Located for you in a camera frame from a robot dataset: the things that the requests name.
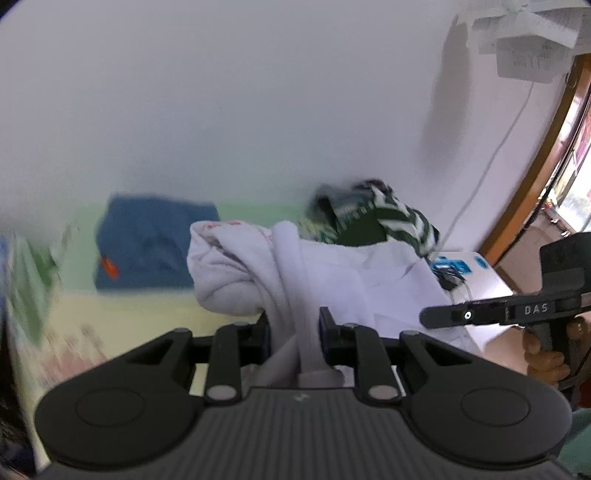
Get green white striped shirt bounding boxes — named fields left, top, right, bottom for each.
left=300, top=180, right=441, bottom=259

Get blue folded garment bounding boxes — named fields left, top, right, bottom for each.
left=95, top=194, right=221, bottom=291

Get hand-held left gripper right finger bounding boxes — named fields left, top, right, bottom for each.
left=320, top=308, right=467, bottom=404

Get white box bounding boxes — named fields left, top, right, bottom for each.
left=429, top=251, right=514, bottom=352

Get person's right hand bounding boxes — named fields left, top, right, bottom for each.
left=522, top=318, right=589, bottom=391

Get pastel printed bed sheet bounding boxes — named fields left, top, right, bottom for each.
left=0, top=203, right=278, bottom=416

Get wooden door frame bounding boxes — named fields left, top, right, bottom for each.
left=478, top=55, right=591, bottom=268

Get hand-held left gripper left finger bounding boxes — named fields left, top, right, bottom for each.
left=121, top=311, right=271, bottom=406

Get white wall cable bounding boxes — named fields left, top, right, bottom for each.
left=438, top=83, right=536, bottom=250

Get teal cloth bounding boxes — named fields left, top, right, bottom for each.
left=573, top=406, right=591, bottom=476

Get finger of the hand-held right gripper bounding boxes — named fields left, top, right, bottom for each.
left=419, top=300, right=509, bottom=329

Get white hanging papers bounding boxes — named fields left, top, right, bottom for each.
left=457, top=0, right=583, bottom=85

